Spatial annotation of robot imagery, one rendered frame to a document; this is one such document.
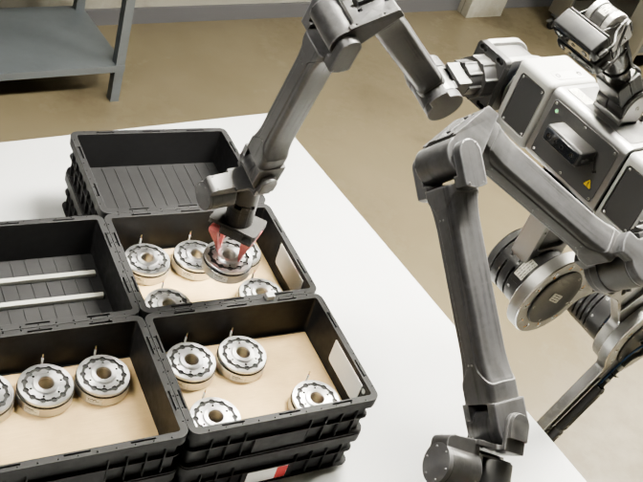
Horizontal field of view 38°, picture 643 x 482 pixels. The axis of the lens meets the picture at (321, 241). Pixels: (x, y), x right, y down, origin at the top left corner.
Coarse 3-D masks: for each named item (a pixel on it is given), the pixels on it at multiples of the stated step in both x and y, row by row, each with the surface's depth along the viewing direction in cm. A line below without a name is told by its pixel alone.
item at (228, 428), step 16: (224, 304) 193; (240, 304) 194; (256, 304) 195; (272, 304) 197; (320, 304) 201; (144, 320) 183; (160, 352) 178; (352, 352) 193; (176, 384) 173; (368, 384) 187; (352, 400) 183; (368, 400) 184; (256, 416) 173; (272, 416) 174; (288, 416) 175; (304, 416) 178; (320, 416) 180; (192, 432) 167; (208, 432) 167; (224, 432) 170; (240, 432) 172
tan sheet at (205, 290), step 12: (168, 252) 214; (264, 264) 221; (168, 276) 209; (180, 276) 210; (264, 276) 217; (144, 288) 204; (156, 288) 205; (168, 288) 206; (180, 288) 207; (192, 288) 208; (204, 288) 209; (216, 288) 210; (228, 288) 211; (192, 300) 205; (204, 300) 206
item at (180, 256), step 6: (192, 240) 215; (180, 246) 213; (186, 246) 213; (192, 246) 214; (198, 246) 214; (204, 246) 215; (174, 252) 210; (180, 252) 211; (180, 258) 210; (186, 258) 210; (180, 264) 208; (186, 264) 208; (192, 264) 209; (198, 264) 210; (192, 270) 208; (198, 270) 208
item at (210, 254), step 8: (224, 240) 198; (232, 240) 198; (208, 248) 195; (208, 256) 193; (216, 256) 193; (248, 256) 196; (216, 264) 192; (224, 264) 192; (232, 264) 193; (240, 264) 193; (248, 264) 194; (224, 272) 191; (232, 272) 191; (240, 272) 192
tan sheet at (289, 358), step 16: (288, 336) 205; (304, 336) 207; (272, 352) 200; (288, 352) 202; (304, 352) 203; (272, 368) 197; (288, 368) 198; (304, 368) 199; (320, 368) 201; (224, 384) 190; (240, 384) 191; (256, 384) 192; (272, 384) 193; (288, 384) 195; (192, 400) 185; (240, 400) 188; (256, 400) 189; (272, 400) 190; (288, 400) 191; (240, 416) 185
